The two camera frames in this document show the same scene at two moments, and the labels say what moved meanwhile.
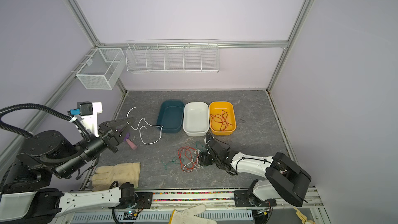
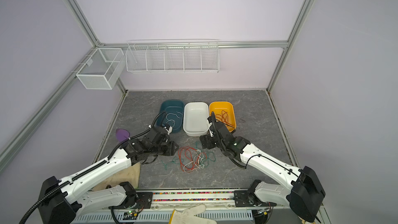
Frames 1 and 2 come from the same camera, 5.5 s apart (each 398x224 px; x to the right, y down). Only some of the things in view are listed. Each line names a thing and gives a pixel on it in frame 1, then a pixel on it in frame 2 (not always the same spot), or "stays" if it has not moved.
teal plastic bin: x=170 y=116 stays
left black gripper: x=110 y=131 → x=171 y=147
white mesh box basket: x=100 y=71 stays
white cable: x=144 y=126 → x=172 y=113
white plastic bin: x=196 y=118 stays
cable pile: x=188 y=157 stays
